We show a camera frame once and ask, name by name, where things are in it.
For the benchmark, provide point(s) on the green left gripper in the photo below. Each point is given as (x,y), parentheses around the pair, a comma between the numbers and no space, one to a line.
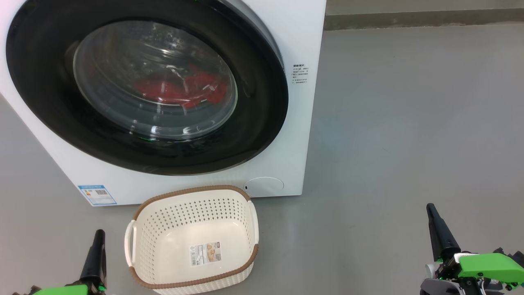
(61,291)

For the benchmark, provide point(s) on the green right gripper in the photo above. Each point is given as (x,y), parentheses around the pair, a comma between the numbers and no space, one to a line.
(487,266)

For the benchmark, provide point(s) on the red and white garment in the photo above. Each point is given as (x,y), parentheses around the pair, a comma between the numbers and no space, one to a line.
(163,91)

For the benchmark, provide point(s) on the black round glass washer door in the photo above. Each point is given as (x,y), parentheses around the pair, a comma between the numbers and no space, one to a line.
(254,123)

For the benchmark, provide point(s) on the cream perforated laundry basket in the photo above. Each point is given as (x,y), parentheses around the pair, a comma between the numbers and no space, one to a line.
(163,229)

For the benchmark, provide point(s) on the printed label sticker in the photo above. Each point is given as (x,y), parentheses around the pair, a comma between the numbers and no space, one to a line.
(205,253)

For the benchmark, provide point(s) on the white front-load washing machine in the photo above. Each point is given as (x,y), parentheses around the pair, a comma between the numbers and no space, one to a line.
(294,131)

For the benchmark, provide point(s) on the blue energy label sticker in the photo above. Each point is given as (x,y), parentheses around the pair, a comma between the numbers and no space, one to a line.
(97,196)

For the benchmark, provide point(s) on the round white filter cover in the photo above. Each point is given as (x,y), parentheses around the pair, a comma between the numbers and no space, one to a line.
(265,186)

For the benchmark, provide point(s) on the grey wall baseboard strip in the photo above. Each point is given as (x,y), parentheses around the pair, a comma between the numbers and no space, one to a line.
(409,19)

